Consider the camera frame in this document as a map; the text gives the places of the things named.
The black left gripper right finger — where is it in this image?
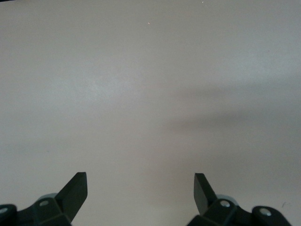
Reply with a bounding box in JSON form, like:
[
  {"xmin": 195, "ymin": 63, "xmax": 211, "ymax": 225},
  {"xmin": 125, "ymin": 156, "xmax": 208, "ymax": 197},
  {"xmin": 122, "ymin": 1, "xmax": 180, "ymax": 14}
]
[{"xmin": 188, "ymin": 173, "xmax": 292, "ymax": 226}]

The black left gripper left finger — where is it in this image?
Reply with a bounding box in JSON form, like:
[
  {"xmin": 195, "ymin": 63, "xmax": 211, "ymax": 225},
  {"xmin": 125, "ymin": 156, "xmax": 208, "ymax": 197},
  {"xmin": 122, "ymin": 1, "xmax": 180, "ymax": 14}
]
[{"xmin": 0, "ymin": 172, "xmax": 88, "ymax": 226}]

